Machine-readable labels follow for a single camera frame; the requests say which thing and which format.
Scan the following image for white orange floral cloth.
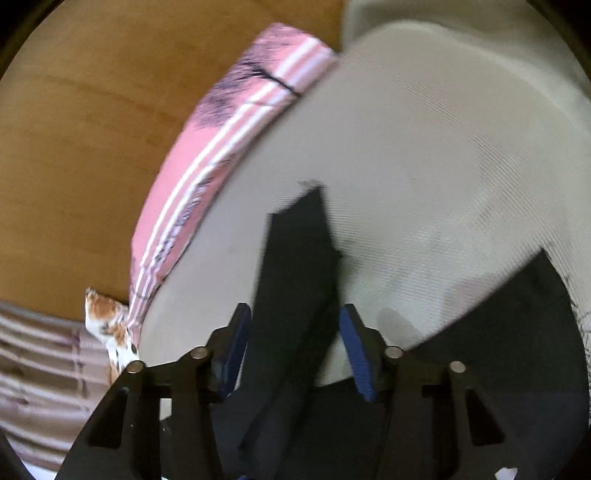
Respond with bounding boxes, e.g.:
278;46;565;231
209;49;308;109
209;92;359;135
84;288;141;384

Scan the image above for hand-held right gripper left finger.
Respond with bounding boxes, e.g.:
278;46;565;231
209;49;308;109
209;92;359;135
65;302;254;480

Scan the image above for mauve striped cloth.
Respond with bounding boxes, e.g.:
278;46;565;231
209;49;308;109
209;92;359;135
0;300;121;472

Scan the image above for cream houndstooth bed cover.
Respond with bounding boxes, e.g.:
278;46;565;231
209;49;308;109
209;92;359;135
139;23;591;388

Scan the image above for cream pillow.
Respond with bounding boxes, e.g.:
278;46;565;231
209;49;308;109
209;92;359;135
344;0;573;56

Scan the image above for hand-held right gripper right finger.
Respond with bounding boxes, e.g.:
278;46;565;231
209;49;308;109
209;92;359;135
339;303;532;480

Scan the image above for pink striped blanket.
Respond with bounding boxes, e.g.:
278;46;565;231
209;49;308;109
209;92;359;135
128;23;340;342

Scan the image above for black pants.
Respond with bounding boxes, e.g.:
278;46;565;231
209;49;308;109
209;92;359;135
210;182;591;480

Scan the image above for brown wooden panel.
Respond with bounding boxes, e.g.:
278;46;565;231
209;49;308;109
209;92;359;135
0;0;347;319

